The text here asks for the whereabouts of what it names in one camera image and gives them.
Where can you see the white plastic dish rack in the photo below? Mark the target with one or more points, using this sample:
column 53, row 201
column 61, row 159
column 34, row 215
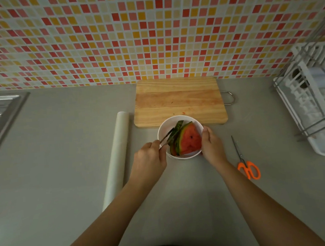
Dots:
column 313, row 99

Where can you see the person's right hand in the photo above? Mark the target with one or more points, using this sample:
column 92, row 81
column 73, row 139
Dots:
column 213, row 148

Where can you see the large red watermelon slice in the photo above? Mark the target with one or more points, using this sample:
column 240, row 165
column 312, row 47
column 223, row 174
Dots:
column 191, row 140

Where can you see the thin green watermelon rind slice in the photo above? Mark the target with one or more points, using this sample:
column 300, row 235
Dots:
column 175, row 133

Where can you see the person's left hand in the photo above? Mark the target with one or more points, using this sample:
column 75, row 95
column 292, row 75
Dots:
column 147, row 162

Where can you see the wooden cutting board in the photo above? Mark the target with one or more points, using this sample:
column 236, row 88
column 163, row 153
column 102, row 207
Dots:
column 179, row 99

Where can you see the person's right forearm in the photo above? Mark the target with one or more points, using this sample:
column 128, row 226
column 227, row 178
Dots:
column 263, row 211

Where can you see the white wrap roll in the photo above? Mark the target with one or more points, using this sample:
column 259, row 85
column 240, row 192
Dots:
column 117, row 158

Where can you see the metal tongs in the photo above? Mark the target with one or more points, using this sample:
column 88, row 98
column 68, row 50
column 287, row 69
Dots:
column 167, row 137

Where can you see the person's left forearm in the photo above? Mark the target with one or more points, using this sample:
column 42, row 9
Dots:
column 103, row 228

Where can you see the person's left thumb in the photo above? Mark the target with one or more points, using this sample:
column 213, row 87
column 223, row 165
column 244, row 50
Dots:
column 163, row 154

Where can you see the person's right thumb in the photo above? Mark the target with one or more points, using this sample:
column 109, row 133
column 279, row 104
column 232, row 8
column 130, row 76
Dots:
column 204, row 138

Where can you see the white bowl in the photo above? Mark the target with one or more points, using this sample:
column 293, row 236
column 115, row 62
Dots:
column 167, row 126

